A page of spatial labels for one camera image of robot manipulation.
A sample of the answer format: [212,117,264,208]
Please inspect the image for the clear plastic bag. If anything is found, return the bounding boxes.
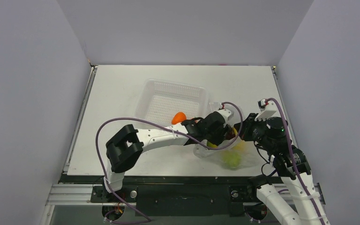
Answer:
[193,102,262,170]

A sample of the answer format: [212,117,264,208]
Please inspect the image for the orange fake fruit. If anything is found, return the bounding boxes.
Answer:
[171,112,187,125]

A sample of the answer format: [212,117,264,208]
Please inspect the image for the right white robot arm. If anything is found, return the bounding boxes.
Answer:
[237,113,330,225]

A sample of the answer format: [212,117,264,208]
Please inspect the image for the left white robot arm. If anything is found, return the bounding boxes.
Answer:
[102,109,233,202]

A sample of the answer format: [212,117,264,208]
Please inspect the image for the dark red fake grapes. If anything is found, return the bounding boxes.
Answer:
[225,130,236,140]

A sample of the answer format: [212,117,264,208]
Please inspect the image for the yellow fake fruit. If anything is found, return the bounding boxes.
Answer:
[206,127,242,150]

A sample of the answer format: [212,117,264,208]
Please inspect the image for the green fake fruit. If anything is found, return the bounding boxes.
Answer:
[221,151,242,169]

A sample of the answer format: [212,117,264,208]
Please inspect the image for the white perforated plastic tray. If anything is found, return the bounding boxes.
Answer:
[135,79,209,127]

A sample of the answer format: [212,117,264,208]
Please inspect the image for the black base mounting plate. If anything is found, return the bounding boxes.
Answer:
[90,176,268,218]

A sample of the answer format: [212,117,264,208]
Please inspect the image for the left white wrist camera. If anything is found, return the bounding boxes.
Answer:
[216,108,234,124]

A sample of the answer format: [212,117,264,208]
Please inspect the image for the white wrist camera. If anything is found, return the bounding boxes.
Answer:
[216,108,234,124]
[254,98,278,121]

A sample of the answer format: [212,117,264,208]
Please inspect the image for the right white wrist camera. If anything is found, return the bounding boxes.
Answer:
[254,98,278,121]

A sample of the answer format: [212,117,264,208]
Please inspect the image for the aluminium frame rail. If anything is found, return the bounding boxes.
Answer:
[40,184,106,225]

